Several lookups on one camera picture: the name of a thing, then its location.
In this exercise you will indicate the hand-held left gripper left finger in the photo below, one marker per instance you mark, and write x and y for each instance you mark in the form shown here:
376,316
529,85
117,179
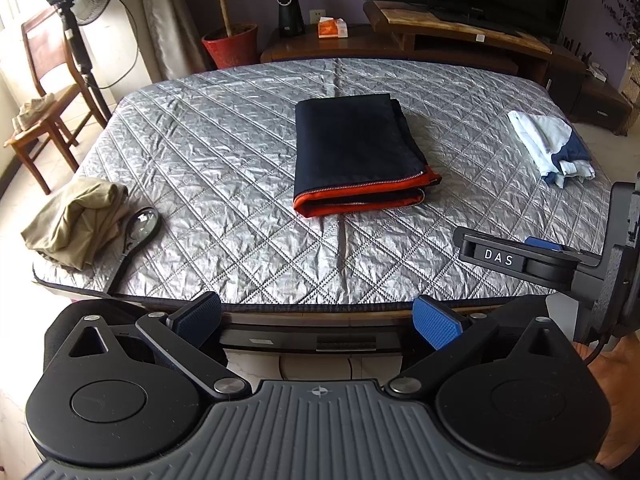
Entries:
200,317

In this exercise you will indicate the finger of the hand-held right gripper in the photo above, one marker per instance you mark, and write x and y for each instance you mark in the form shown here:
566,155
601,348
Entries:
544,245
492,256

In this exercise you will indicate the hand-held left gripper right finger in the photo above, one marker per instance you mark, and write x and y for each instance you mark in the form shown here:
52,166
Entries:
435,322

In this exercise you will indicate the dark jacket with orange lining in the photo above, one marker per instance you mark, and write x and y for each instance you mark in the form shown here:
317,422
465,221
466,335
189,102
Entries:
350,155

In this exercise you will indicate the person's right hand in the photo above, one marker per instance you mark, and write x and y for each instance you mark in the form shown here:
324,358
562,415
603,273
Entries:
625,395

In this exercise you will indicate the white and navy garment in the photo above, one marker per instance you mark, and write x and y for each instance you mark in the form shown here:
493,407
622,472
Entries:
545,142

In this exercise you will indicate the black magnifying glass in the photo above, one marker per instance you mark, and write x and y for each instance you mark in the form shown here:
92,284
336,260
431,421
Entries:
142,225

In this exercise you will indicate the silver quilted bed cover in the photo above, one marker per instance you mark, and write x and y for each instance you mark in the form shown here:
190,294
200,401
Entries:
225,170

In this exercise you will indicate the wooden television cabinet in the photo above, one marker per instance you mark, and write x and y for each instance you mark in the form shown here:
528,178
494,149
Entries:
595,95

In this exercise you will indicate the beige garment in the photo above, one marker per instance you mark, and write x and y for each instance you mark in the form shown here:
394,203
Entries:
75,220

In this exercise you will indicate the wooden television riser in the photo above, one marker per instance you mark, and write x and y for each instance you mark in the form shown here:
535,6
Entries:
450,32

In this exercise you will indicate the dried flower bunch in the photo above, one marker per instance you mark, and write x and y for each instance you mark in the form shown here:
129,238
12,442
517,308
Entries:
625,15

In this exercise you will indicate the white sneaker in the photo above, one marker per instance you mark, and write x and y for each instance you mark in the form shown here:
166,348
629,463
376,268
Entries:
42,101
27,120

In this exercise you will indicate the red plant pot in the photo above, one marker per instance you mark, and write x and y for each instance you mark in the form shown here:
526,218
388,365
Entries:
230,50

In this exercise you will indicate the orange tissue pack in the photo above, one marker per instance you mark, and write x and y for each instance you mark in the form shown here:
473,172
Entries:
332,28

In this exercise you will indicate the wooden chair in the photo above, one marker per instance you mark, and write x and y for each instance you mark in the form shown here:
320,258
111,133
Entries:
45,75

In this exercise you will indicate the beige curtain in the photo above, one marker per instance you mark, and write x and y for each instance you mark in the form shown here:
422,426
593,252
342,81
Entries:
170,15

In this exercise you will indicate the black speaker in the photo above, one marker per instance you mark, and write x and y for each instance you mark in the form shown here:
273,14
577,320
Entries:
291,12

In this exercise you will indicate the wooden bed frame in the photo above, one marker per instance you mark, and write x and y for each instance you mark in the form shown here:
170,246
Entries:
320,332

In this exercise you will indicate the white wall socket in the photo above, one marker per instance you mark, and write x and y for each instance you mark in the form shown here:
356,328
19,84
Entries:
317,13

